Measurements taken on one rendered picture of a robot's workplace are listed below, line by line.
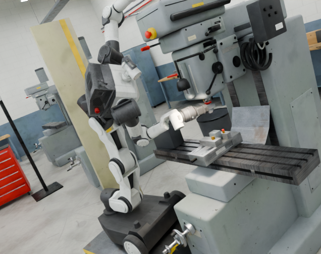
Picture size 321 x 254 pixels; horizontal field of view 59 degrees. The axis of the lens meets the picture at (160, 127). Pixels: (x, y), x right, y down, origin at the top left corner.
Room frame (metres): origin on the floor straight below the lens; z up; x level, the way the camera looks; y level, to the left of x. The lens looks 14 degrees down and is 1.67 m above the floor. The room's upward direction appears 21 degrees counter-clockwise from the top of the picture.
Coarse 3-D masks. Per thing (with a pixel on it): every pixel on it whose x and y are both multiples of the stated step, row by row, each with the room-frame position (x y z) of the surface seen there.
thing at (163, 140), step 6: (168, 132) 2.07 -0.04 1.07; (174, 132) 2.10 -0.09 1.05; (180, 132) 2.14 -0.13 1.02; (156, 138) 2.20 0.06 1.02; (162, 138) 2.15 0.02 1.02; (168, 138) 2.09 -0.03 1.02; (174, 138) 2.09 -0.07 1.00; (180, 138) 2.12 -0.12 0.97; (156, 144) 2.22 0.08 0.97; (162, 144) 2.17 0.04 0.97; (168, 144) 2.11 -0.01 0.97; (174, 144) 2.07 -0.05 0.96; (180, 144) 2.11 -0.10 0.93
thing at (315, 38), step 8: (312, 32) 4.63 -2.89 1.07; (320, 32) 4.50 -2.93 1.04; (312, 40) 4.65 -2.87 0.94; (320, 40) 4.52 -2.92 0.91; (312, 48) 4.36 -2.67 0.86; (320, 48) 4.26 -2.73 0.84; (176, 72) 8.00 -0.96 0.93; (160, 80) 7.95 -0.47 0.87; (320, 80) 4.68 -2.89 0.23; (184, 96) 7.83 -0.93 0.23; (216, 96) 6.41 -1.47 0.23; (168, 104) 8.04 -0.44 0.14; (224, 104) 6.26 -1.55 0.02; (0, 136) 8.49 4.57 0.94; (8, 136) 8.40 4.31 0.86; (16, 152) 8.42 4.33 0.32
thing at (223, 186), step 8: (200, 168) 1.75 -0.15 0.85; (208, 168) 1.71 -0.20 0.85; (192, 176) 1.68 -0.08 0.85; (200, 176) 1.64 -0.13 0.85; (208, 176) 1.60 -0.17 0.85; (216, 176) 1.56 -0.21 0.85; (224, 176) 1.53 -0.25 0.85; (232, 176) 1.50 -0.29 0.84; (240, 176) 1.52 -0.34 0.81; (248, 176) 1.56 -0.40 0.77; (192, 184) 1.67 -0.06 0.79; (200, 184) 1.60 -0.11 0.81; (208, 184) 1.53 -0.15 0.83; (216, 184) 1.48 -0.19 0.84; (224, 184) 1.45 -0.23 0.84; (232, 184) 1.48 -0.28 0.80; (240, 184) 1.51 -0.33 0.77; (200, 192) 1.62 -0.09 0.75; (208, 192) 1.55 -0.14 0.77; (216, 192) 1.49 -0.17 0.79; (224, 192) 1.44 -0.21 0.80; (232, 192) 1.47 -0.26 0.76; (224, 200) 1.45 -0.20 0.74
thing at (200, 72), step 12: (192, 48) 1.60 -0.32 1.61; (204, 48) 1.64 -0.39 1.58; (192, 60) 1.60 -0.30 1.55; (204, 60) 1.62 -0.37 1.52; (216, 60) 1.67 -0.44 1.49; (192, 72) 1.62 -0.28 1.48; (204, 72) 1.61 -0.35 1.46; (192, 84) 1.65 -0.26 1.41; (204, 84) 1.59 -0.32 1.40; (216, 84) 1.64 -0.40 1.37; (204, 96) 1.60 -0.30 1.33
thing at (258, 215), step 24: (192, 192) 1.70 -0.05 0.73; (240, 192) 1.52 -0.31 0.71; (264, 192) 1.62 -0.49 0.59; (288, 192) 1.75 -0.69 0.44; (192, 216) 1.47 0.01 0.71; (216, 216) 1.40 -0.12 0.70; (240, 216) 1.49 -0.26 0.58; (264, 216) 1.59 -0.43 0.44; (288, 216) 1.71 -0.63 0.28; (192, 240) 1.55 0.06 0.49; (216, 240) 1.37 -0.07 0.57; (240, 240) 1.46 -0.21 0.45; (264, 240) 1.56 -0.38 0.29
